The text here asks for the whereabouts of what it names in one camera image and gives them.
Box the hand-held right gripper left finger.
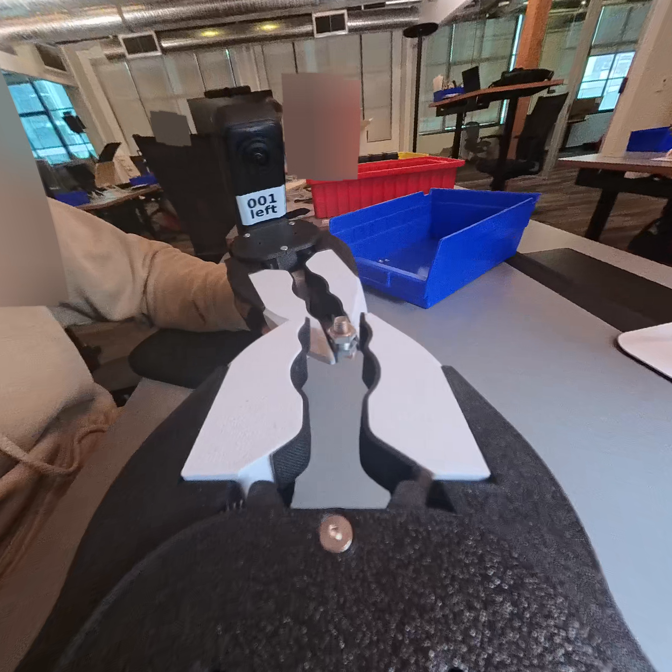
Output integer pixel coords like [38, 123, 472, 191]
[181, 318, 316, 496]

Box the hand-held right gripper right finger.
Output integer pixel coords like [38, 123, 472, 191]
[355, 313, 492, 492]

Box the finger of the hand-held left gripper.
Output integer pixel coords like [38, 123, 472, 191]
[250, 268, 310, 328]
[305, 250, 368, 326]

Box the steel hex nut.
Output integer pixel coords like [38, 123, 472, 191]
[328, 318, 360, 352]

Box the steel hex bolt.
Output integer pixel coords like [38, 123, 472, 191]
[307, 334, 339, 366]

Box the blue plastic bin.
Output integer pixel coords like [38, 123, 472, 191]
[329, 187, 540, 309]
[627, 126, 672, 154]

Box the person's left forearm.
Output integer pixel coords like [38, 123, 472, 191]
[48, 200, 253, 331]

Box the black mesh office chair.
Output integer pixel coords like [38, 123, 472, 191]
[132, 132, 237, 263]

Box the black wrist rest pad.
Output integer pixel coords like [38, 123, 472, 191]
[128, 326, 276, 389]

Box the red plastic bin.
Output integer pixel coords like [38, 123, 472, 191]
[308, 156, 466, 219]

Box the black floor lamp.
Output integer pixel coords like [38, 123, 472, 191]
[404, 23, 440, 156]

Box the person's torso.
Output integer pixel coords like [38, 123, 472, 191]
[0, 305, 118, 578]

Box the white document stand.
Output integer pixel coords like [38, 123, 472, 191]
[617, 322, 672, 381]

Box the wooden standing desk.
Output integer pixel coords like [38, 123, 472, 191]
[429, 79, 565, 158]

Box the black backpack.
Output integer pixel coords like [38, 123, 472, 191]
[492, 68, 555, 87]

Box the wooden office desk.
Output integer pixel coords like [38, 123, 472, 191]
[557, 150, 672, 242]

